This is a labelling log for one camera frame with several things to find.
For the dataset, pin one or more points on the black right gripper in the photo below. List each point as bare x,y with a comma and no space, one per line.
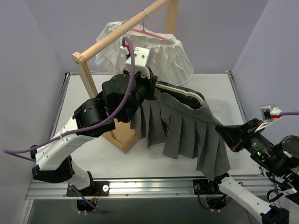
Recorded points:
239,139

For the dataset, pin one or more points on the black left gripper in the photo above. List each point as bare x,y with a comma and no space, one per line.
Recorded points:
150,87

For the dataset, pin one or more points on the cream hanger with metal hook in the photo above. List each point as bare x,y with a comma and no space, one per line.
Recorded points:
172,77

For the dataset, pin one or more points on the grey pleated skirt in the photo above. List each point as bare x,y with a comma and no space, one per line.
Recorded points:
185,128

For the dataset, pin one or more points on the pink plastic hanger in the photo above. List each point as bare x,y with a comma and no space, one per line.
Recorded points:
148,33

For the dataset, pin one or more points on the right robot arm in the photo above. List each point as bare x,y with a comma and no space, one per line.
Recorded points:
281,163

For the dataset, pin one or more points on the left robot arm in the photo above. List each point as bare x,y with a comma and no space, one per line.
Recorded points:
119,100

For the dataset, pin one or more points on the white perforated plastic basket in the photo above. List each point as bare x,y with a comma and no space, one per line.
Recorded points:
221,110

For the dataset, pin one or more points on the wooden clothes rack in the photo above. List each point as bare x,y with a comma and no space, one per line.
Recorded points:
122,137

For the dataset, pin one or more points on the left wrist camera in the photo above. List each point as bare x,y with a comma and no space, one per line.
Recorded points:
143,58

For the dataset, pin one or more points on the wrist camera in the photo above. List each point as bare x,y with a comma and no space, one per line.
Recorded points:
143,58
270,114

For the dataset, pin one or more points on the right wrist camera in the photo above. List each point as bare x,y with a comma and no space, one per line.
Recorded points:
270,114

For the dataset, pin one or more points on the aluminium mounting rail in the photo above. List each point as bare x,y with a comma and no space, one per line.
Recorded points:
143,188

